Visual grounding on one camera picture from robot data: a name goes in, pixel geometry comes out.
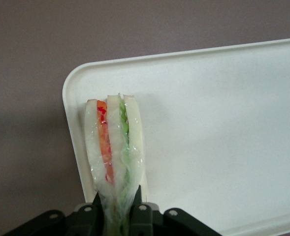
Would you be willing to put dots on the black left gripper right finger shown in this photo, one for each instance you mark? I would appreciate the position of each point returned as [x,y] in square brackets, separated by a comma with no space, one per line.
[144,218]

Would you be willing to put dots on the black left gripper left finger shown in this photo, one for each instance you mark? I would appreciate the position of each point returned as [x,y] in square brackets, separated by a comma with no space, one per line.
[85,218]

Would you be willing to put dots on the triangle sandwich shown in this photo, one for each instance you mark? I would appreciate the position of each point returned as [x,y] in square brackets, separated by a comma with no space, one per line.
[115,147]

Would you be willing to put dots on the cream rectangular plastic tray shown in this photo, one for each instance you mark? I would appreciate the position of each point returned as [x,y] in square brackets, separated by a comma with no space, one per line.
[221,123]

